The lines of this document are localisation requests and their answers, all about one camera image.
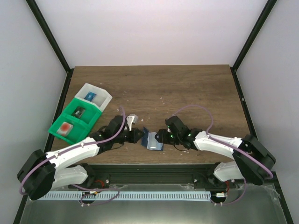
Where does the blue card holder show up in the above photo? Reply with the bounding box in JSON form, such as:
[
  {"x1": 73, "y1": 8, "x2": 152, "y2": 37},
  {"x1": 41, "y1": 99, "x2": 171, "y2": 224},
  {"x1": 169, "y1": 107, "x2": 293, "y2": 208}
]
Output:
[{"x1": 141, "y1": 127, "x2": 164, "y2": 151}]

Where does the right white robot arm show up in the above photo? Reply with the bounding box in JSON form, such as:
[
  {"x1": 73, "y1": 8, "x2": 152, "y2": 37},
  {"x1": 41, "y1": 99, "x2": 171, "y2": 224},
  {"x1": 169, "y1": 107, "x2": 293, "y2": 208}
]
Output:
[{"x1": 155, "y1": 116, "x2": 276, "y2": 185}]

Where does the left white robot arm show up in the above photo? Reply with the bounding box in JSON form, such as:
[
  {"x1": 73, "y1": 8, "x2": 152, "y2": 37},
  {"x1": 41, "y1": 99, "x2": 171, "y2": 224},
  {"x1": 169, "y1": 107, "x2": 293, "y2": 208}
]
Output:
[{"x1": 17, "y1": 114, "x2": 144, "y2": 200}]

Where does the black VIP card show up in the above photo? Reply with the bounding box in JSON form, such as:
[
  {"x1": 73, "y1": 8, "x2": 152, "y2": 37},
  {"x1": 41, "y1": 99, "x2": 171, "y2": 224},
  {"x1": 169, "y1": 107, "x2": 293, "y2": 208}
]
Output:
[{"x1": 71, "y1": 106, "x2": 85, "y2": 119}]

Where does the blue card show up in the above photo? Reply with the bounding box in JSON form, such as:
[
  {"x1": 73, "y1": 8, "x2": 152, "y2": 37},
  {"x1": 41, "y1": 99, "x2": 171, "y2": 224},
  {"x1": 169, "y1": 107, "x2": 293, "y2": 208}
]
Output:
[{"x1": 84, "y1": 91, "x2": 97, "y2": 102}]

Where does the red white card in bin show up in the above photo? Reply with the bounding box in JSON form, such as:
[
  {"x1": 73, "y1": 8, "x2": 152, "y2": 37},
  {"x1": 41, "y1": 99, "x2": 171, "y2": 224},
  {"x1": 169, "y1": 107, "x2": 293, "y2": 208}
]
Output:
[{"x1": 57, "y1": 122, "x2": 73, "y2": 137}]

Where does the white plastic bin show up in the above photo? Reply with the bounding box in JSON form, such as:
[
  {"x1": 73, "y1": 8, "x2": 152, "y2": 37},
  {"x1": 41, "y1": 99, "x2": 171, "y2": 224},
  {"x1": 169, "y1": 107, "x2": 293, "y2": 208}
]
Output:
[{"x1": 75, "y1": 83, "x2": 113, "y2": 112}]

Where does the green bin upper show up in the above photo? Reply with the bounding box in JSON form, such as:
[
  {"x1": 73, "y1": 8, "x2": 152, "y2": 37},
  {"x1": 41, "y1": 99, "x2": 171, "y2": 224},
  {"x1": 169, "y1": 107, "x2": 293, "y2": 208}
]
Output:
[{"x1": 62, "y1": 98, "x2": 102, "y2": 129}]

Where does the green bin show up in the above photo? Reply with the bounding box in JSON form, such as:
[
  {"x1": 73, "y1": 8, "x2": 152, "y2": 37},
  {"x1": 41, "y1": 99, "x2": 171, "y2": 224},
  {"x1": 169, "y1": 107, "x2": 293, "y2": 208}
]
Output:
[
  {"x1": 62, "y1": 98, "x2": 102, "y2": 129},
  {"x1": 48, "y1": 114, "x2": 91, "y2": 145}
]

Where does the green bin lower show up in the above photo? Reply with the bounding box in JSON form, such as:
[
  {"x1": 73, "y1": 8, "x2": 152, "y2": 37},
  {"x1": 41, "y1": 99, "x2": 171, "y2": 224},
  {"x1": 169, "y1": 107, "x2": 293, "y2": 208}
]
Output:
[{"x1": 48, "y1": 114, "x2": 91, "y2": 145}]

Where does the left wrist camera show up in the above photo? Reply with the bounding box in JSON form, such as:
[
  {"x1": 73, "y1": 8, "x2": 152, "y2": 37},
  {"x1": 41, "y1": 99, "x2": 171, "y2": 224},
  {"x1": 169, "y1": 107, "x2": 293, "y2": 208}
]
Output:
[{"x1": 126, "y1": 114, "x2": 138, "y2": 131}]

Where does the black aluminium front rail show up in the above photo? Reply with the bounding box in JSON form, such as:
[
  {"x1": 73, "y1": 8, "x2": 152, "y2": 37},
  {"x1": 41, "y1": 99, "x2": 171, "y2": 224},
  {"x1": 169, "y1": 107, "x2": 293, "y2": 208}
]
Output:
[{"x1": 80, "y1": 164, "x2": 235, "y2": 191}]

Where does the light blue slotted cable duct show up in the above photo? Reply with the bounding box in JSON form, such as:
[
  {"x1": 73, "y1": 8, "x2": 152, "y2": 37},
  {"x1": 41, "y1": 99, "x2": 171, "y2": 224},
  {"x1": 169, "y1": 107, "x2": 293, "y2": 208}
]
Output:
[{"x1": 40, "y1": 191, "x2": 211, "y2": 202}]

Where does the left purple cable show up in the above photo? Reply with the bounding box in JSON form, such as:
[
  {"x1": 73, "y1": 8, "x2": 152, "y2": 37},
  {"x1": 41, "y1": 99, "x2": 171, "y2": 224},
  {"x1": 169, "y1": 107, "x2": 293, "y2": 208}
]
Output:
[{"x1": 18, "y1": 105, "x2": 128, "y2": 196}]

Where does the left black frame post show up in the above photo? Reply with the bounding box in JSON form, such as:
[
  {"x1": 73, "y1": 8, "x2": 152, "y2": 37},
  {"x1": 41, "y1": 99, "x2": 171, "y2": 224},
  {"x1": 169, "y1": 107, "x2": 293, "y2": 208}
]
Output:
[{"x1": 25, "y1": 0, "x2": 72, "y2": 73}]

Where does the black frame post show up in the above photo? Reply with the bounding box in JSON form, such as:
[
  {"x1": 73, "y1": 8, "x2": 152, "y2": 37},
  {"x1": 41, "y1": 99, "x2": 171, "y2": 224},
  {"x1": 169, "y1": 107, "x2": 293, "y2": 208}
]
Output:
[
  {"x1": 25, "y1": 0, "x2": 72, "y2": 73},
  {"x1": 231, "y1": 0, "x2": 278, "y2": 72}
]

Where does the right black frame post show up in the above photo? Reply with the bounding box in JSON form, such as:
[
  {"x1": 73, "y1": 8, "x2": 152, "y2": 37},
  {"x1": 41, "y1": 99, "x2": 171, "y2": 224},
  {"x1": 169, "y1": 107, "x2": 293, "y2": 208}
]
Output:
[{"x1": 231, "y1": 0, "x2": 278, "y2": 72}]

